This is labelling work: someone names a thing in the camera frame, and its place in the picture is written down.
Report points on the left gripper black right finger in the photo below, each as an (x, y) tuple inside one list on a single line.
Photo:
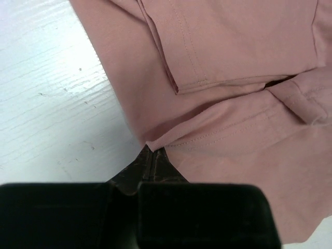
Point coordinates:
[(173, 213)]

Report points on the dusty pink t shirt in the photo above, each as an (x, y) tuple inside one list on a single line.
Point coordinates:
[(235, 91)]

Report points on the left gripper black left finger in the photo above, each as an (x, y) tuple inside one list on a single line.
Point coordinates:
[(75, 215)]

